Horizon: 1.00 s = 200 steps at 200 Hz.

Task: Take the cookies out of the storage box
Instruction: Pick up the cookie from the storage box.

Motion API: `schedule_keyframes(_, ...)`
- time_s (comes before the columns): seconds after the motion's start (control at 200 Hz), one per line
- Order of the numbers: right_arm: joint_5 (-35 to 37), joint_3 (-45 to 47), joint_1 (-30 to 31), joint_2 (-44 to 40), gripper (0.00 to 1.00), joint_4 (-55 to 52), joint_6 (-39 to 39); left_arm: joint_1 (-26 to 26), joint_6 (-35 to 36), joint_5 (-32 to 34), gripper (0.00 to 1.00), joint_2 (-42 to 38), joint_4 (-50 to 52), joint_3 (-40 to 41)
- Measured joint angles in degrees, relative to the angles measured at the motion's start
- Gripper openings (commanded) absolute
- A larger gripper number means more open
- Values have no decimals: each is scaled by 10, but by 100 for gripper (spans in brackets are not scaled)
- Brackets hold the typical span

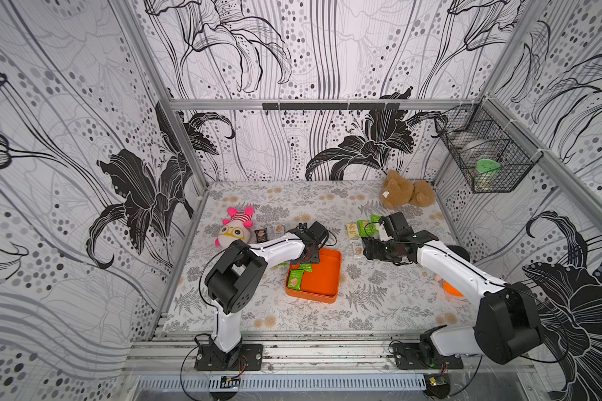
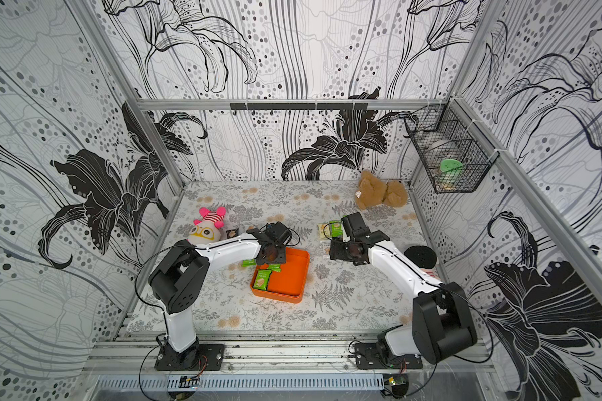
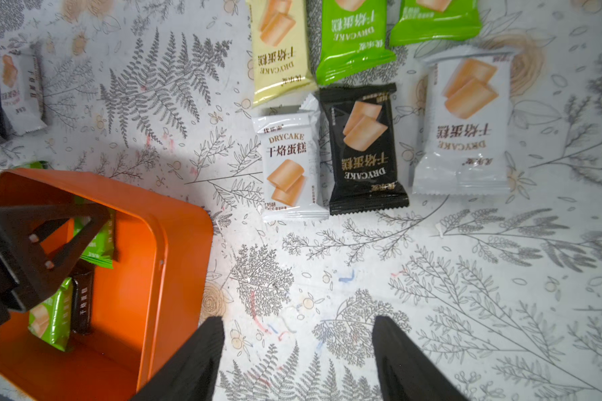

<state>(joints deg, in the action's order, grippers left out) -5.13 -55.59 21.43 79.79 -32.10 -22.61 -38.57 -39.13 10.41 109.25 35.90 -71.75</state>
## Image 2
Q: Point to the brown teddy bear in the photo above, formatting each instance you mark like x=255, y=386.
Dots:
x=373, y=191

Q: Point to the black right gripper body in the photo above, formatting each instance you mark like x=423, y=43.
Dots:
x=341, y=251

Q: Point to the floral table mat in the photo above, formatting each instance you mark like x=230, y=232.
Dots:
x=337, y=296

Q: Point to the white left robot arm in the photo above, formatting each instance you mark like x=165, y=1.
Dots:
x=178, y=278

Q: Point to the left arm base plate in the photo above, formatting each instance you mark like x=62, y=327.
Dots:
x=206, y=357

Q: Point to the black wall bar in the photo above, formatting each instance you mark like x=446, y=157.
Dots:
x=254, y=106

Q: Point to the black cookie packet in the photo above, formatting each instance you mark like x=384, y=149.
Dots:
x=232, y=233

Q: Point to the green lid cup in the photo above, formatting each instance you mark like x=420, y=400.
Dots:
x=450, y=171

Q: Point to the black round disc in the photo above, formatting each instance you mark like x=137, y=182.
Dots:
x=423, y=256

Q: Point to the yellow cookie packet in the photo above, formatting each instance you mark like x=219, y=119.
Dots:
x=323, y=232

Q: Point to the orange storage box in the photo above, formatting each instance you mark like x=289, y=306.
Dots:
x=287, y=285

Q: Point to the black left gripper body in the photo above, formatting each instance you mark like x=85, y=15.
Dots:
x=278, y=256

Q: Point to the white cable duct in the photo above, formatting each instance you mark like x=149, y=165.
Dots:
x=237, y=382

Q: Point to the green cookie packet top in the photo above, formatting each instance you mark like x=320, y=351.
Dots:
x=335, y=229

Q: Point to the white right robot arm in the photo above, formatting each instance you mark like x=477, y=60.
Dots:
x=442, y=324

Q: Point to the black wire basket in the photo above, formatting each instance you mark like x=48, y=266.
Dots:
x=440, y=132

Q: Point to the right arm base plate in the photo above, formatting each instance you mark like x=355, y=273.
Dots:
x=370, y=356

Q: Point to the striped orange toy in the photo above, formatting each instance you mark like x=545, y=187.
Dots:
x=431, y=274

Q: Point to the pink white plush toy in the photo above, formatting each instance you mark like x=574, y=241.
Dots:
x=208, y=228

